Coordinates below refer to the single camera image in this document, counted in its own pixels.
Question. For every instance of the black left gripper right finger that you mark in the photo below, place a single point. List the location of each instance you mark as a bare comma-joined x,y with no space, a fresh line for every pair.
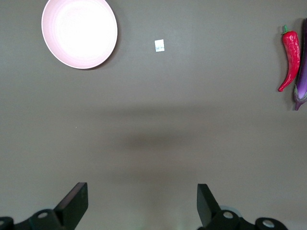
207,206

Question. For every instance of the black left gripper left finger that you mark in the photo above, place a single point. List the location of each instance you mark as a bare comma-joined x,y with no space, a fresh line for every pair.
72,206

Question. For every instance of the long purple eggplant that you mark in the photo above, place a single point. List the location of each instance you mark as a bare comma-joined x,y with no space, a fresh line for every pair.
302,79

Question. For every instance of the red chili pepper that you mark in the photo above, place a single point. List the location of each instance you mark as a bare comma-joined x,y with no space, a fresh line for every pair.
291,55

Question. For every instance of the small square table label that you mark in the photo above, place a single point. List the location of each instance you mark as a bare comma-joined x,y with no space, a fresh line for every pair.
159,45

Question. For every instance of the pink round plate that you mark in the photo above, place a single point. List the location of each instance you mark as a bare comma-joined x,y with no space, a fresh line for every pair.
79,33

